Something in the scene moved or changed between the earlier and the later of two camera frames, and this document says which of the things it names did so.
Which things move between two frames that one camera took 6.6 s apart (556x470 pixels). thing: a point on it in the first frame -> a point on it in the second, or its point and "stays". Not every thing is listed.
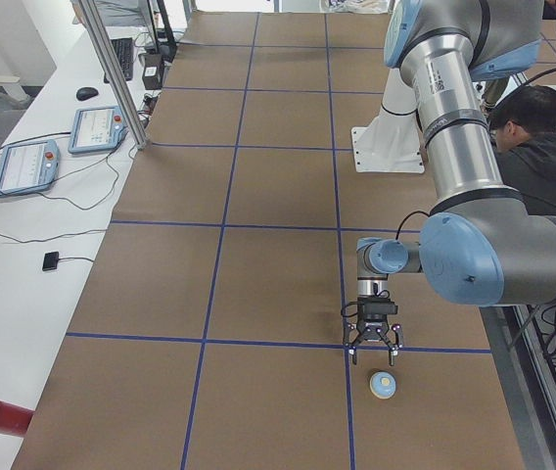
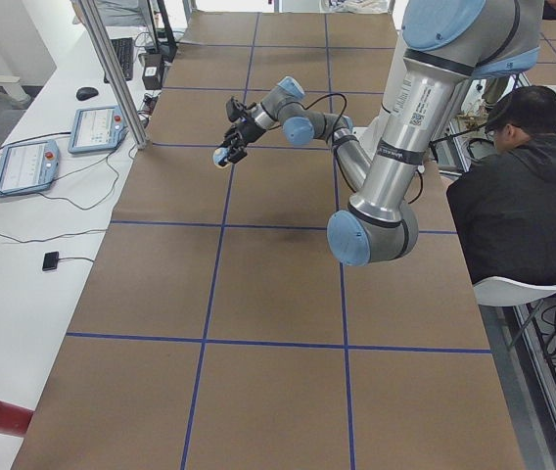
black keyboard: [123, 48] stays
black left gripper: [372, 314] -> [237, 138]
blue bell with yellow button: [383, 385] -> [220, 157]
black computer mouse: [86, 92] stays
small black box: [153, 70] stays
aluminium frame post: [115, 76] stays
